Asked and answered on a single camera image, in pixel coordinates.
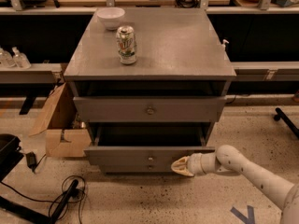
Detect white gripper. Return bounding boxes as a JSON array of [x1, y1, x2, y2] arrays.
[[171, 153, 206, 177]]

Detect grey drawer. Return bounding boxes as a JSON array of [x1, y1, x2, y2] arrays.
[[100, 164, 172, 173], [85, 122, 215, 167], [74, 97, 226, 122]]

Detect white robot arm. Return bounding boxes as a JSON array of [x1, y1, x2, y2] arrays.
[[171, 145, 299, 224]]

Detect grey top drawer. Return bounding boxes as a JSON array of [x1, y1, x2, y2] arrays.
[[74, 97, 226, 122]]

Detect grey bottom drawer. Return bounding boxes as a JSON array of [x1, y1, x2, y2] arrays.
[[100, 164, 172, 173]]

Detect grey wooden drawer cabinet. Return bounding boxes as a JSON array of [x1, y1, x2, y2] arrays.
[[64, 7, 237, 175]]

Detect black chair leg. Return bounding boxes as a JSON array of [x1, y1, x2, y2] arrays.
[[274, 107, 299, 139]]

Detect brown cardboard box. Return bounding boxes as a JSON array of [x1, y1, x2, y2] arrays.
[[29, 83, 91, 158]]

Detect white pump bottle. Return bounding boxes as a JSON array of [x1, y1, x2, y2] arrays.
[[222, 39, 230, 50]]

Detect green white soda can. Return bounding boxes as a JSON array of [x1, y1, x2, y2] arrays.
[[116, 25, 137, 64]]

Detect black power adapter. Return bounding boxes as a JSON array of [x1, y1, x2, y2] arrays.
[[25, 152, 37, 172]]

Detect white ceramic bowl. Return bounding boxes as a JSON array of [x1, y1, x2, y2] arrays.
[[96, 7, 125, 31]]

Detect black bin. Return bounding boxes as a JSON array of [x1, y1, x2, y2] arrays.
[[0, 133, 23, 181]]

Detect black stand base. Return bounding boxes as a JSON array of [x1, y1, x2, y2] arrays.
[[0, 179, 79, 224]]

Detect clear sanitizer bottle right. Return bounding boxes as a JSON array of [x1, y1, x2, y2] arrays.
[[12, 47, 31, 69]]

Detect clear sanitizer bottle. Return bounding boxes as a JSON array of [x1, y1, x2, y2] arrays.
[[0, 48, 15, 68], [12, 47, 31, 69]]

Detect clear sanitizer bottle left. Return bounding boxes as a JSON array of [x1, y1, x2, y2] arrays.
[[0, 48, 15, 68]]

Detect black floor cables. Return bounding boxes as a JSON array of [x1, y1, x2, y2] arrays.
[[0, 175, 88, 224]]

